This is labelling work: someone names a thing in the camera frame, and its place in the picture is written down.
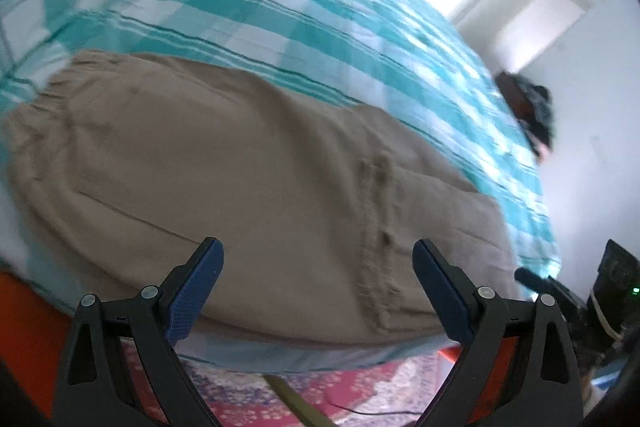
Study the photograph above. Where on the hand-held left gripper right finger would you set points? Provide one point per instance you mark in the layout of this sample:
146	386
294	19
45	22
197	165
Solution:
445	297

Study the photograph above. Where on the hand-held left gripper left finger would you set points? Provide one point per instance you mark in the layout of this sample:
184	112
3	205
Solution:
192	297

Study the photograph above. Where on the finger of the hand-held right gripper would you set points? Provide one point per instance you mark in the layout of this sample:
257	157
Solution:
532	281

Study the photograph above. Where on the beige pants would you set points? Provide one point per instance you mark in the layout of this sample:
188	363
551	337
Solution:
225	187

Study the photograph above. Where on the patterned rug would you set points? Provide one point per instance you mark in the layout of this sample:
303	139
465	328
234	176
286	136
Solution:
360	382

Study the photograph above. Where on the yellow-green stick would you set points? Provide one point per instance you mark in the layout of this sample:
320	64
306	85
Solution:
300	402

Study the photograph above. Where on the orange blanket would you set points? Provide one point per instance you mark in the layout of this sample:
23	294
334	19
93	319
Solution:
30	332

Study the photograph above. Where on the pile of clothes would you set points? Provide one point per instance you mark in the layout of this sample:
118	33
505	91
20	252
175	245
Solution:
537	112

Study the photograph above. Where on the dark wooden cabinet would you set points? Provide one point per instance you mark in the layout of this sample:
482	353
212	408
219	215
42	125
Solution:
510	94

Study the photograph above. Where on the teal checked bed blanket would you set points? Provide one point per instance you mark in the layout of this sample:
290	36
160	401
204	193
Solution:
225	7

